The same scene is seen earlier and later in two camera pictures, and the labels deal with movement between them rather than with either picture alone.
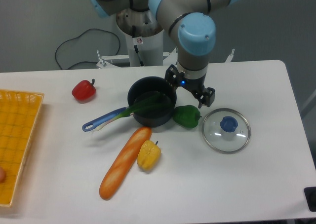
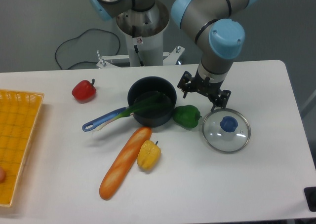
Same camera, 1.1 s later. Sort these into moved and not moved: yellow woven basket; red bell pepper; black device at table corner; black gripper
Moved: black gripper
Not moved: yellow woven basket; black device at table corner; red bell pepper
